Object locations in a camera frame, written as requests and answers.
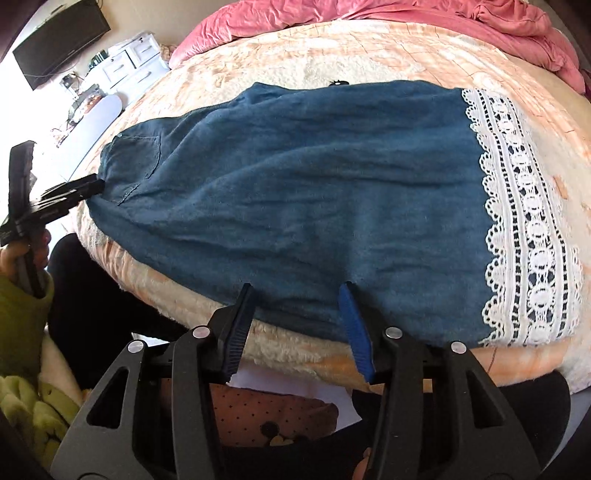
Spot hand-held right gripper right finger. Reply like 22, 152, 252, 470
337, 282, 542, 480

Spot white drawer dresser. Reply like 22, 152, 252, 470
85, 31, 171, 93

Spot person's black trouser legs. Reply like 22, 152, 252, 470
46, 233, 573, 480

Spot person's left hand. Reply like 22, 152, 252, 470
0, 228, 52, 288

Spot orange and cream blanket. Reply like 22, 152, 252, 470
69, 21, 591, 395

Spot black television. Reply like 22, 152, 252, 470
11, 0, 112, 90

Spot blue pants with lace trim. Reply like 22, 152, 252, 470
88, 80, 585, 349

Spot green fleece clothing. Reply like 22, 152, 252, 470
0, 374, 84, 464

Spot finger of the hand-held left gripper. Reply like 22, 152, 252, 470
41, 174, 106, 208

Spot pink duvet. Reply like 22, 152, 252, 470
168, 0, 589, 95

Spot person's left forearm green sleeve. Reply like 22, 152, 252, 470
0, 272, 55, 381

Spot brown dotted slipper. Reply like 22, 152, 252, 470
210, 383, 340, 448

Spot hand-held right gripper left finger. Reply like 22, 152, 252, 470
50, 282, 257, 480

